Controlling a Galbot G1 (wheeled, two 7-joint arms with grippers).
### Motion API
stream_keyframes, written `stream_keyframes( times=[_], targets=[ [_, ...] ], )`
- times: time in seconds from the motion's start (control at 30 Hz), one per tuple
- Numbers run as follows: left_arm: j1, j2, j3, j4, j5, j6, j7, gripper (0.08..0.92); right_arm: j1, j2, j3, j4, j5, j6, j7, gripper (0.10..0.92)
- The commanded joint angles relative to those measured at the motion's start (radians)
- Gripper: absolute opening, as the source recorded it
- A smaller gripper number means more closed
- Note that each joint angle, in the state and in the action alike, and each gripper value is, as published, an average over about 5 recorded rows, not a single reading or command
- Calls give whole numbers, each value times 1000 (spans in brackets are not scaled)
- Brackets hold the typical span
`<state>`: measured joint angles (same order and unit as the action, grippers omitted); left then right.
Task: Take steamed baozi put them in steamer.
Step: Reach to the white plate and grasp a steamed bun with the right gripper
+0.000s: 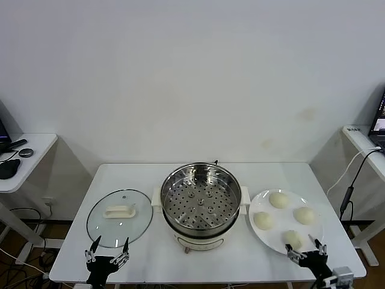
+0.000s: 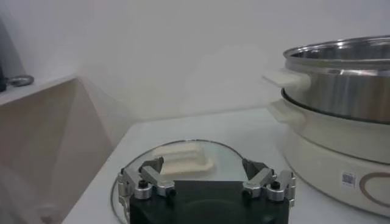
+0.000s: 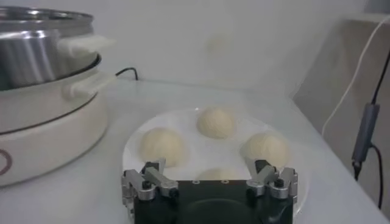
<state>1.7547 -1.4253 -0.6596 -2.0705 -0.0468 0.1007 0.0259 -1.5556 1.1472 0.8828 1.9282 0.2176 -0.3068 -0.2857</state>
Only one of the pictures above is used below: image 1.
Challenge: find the black looped floor cable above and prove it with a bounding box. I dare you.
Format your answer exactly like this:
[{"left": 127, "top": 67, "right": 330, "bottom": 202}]
[{"left": 8, "top": 207, "right": 43, "bottom": 225}]

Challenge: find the white round plate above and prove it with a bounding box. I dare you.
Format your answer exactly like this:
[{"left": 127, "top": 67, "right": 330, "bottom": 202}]
[{"left": 248, "top": 188, "right": 325, "bottom": 256}]

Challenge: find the white floor cable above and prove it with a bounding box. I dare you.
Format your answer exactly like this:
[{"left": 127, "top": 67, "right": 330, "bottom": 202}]
[{"left": 0, "top": 248, "right": 51, "bottom": 277}]

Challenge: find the floor cable bundle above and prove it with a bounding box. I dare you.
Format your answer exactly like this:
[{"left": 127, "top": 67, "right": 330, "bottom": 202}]
[{"left": 0, "top": 237, "right": 60, "bottom": 289}]

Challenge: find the white steamed baozi bun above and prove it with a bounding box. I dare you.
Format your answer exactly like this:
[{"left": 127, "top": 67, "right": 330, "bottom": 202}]
[
  {"left": 292, "top": 206, "right": 317, "bottom": 225},
  {"left": 269, "top": 191, "right": 291, "bottom": 209},
  {"left": 282, "top": 229, "right": 303, "bottom": 250},
  {"left": 253, "top": 211, "right": 275, "bottom": 231}
]

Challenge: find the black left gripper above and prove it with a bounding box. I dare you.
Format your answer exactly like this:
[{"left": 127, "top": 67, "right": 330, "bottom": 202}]
[{"left": 84, "top": 235, "right": 131, "bottom": 287}]

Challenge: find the black mouse cable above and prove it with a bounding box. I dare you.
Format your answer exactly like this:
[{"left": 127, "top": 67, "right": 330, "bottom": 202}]
[{"left": 0, "top": 149, "right": 19, "bottom": 163}]

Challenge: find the black computer monitor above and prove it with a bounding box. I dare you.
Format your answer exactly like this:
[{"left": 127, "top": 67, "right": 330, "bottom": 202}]
[{"left": 0, "top": 117, "right": 12, "bottom": 145}]

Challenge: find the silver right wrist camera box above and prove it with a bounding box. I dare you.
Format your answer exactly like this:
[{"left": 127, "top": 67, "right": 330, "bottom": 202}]
[{"left": 332, "top": 266, "right": 355, "bottom": 287}]

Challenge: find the dark open laptop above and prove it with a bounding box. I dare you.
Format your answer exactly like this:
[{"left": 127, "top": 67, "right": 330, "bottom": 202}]
[{"left": 367, "top": 85, "right": 385, "bottom": 151}]

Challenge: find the white side table with mouse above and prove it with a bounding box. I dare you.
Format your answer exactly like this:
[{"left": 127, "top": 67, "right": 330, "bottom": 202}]
[{"left": 0, "top": 133, "right": 66, "bottom": 266}]

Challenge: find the white side table with laptop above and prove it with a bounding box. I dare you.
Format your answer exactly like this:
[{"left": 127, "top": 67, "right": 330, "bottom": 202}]
[{"left": 341, "top": 125, "right": 385, "bottom": 267}]

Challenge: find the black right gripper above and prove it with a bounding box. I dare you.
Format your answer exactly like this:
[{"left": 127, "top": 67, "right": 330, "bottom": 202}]
[{"left": 285, "top": 234, "right": 331, "bottom": 282}]

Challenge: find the black remote control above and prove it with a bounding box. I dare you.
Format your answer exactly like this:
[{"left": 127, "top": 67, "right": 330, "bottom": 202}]
[{"left": 5, "top": 138, "right": 28, "bottom": 150}]

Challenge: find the black cable with adapter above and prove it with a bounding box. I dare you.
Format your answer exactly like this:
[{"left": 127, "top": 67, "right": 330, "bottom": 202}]
[{"left": 339, "top": 149, "right": 385, "bottom": 222}]

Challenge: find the glass lid with cream handle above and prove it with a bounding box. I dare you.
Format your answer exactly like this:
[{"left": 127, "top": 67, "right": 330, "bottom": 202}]
[{"left": 86, "top": 188, "right": 154, "bottom": 249}]

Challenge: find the black computer mouse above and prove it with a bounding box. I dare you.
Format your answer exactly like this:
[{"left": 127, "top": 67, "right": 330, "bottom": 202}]
[{"left": 0, "top": 158, "right": 22, "bottom": 180}]

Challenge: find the perforated steel steamer basket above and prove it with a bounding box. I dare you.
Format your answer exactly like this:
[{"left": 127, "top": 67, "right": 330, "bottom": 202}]
[{"left": 151, "top": 162, "right": 251, "bottom": 231}]

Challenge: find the cream electric cooker base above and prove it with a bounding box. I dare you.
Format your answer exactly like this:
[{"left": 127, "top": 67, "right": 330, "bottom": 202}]
[{"left": 162, "top": 210, "right": 241, "bottom": 255}]

